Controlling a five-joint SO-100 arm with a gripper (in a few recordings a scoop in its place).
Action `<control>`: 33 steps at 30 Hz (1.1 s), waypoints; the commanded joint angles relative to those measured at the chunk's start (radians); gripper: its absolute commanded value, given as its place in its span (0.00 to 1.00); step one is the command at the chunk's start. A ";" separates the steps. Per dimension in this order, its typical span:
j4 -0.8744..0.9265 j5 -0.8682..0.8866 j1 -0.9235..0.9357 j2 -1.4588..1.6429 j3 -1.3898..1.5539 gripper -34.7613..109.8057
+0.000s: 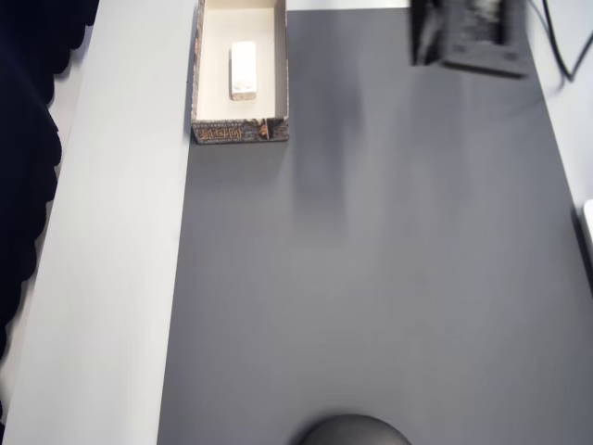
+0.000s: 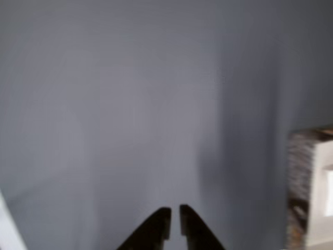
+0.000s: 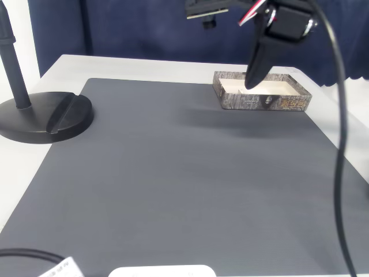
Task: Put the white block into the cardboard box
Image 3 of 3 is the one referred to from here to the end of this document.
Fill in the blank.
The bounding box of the stone-patterned open cardboard box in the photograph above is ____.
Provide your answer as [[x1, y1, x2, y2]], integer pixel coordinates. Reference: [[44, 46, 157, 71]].
[[212, 70, 314, 112]]

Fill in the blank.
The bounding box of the grey desk mat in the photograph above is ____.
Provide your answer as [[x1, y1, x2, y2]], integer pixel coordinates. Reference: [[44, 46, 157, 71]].
[[0, 77, 369, 277]]

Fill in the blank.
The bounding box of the white flat device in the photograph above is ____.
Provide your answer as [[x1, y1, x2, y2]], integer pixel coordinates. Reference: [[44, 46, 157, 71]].
[[108, 264, 217, 277]]

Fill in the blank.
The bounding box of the black round stand base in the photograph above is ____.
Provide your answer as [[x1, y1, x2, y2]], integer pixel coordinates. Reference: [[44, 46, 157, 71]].
[[0, 0, 95, 144]]

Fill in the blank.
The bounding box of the white printed cable tag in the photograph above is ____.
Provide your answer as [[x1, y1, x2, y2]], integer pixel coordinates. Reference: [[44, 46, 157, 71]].
[[38, 256, 85, 277]]

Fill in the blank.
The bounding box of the red white black servo wire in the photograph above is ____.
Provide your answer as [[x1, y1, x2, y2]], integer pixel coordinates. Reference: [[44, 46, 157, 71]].
[[237, 0, 266, 27]]

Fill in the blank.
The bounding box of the black camera cable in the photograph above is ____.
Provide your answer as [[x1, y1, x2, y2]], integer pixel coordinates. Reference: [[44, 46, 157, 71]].
[[310, 0, 360, 277]]

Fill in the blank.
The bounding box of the dark blue curtain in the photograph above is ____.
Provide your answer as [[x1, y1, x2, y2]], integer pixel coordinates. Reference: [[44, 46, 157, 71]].
[[27, 0, 369, 87]]

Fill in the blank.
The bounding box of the black cable with tag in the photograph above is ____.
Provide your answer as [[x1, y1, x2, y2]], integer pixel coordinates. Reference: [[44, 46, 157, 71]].
[[0, 248, 66, 264]]

